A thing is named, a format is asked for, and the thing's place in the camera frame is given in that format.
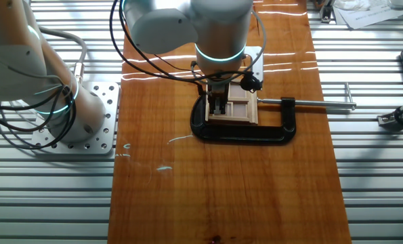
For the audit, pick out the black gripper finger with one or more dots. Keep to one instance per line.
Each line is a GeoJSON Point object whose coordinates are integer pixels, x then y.
{"type": "Point", "coordinates": [213, 105]}
{"type": "Point", "coordinates": [222, 105]}

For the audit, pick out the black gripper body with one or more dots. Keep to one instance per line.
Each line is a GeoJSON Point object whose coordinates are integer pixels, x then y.
{"type": "Point", "coordinates": [217, 86]}

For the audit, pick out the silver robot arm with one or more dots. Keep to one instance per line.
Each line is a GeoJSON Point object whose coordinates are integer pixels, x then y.
{"type": "Point", "coordinates": [11, 51]}

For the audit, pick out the black C-clamp with steel screw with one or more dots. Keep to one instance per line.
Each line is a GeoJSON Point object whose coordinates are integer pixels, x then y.
{"type": "Point", "coordinates": [242, 133]}

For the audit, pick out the long wooden board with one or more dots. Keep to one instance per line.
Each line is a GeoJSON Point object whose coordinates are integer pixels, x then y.
{"type": "Point", "coordinates": [221, 186]}

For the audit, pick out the white crumpled tissue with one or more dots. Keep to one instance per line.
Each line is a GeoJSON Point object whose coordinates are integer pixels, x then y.
{"type": "Point", "coordinates": [351, 4]}

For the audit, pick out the white printed paper sheets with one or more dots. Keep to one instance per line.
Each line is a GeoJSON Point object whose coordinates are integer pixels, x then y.
{"type": "Point", "coordinates": [374, 17]}

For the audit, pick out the miniature wooden window frame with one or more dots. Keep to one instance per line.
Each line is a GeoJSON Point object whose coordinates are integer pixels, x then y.
{"type": "Point", "coordinates": [253, 108]}

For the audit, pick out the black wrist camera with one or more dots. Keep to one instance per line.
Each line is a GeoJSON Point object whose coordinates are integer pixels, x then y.
{"type": "Point", "coordinates": [250, 83]}

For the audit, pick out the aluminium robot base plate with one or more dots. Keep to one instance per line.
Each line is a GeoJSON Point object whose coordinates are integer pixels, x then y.
{"type": "Point", "coordinates": [113, 112]}

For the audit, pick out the black metal bracket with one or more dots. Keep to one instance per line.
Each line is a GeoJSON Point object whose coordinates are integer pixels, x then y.
{"type": "Point", "coordinates": [326, 13]}

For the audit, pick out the small silver camera with mount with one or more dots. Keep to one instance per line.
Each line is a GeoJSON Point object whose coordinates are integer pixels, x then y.
{"type": "Point", "coordinates": [389, 119]}

